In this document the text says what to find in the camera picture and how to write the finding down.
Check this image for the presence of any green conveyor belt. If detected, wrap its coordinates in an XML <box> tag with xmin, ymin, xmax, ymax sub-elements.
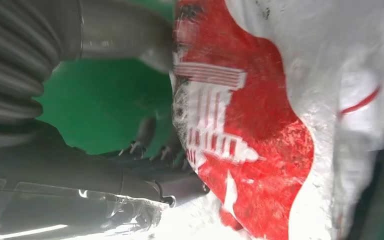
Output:
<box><xmin>34</xmin><ymin>0</ymin><xmax>384</xmax><ymax>240</ymax></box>

